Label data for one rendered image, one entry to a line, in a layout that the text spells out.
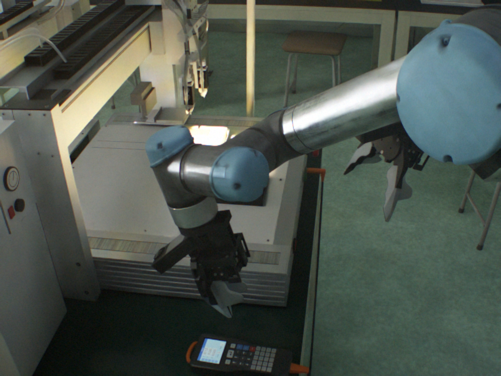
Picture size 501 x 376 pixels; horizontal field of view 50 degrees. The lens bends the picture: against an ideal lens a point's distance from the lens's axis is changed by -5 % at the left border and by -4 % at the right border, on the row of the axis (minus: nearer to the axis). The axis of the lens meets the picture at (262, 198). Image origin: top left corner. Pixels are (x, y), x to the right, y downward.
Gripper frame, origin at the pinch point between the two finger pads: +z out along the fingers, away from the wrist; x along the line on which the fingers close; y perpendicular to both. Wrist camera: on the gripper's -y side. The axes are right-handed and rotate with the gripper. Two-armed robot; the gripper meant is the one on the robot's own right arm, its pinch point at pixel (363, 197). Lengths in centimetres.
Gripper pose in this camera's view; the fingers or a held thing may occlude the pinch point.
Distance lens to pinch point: 107.9
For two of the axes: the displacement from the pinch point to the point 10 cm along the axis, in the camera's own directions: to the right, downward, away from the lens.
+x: -3.7, -5.6, 7.4
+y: 8.4, 1.3, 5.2
